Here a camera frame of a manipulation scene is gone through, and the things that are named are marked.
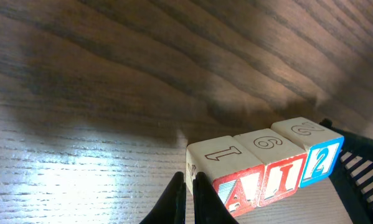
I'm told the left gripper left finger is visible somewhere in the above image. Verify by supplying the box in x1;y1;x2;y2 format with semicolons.
140;172;186;224

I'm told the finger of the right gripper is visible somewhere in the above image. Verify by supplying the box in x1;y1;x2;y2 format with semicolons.
320;119;373;223

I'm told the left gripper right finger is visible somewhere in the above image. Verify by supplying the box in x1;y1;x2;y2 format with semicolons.
192;172;238;224

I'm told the red A block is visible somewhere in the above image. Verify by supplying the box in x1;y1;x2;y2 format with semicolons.
186;136;265;217

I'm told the blue 2 block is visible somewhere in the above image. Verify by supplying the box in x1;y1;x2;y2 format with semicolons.
271;117;344;188

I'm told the red I block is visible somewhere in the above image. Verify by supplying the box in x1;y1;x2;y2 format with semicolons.
235;128;307;207

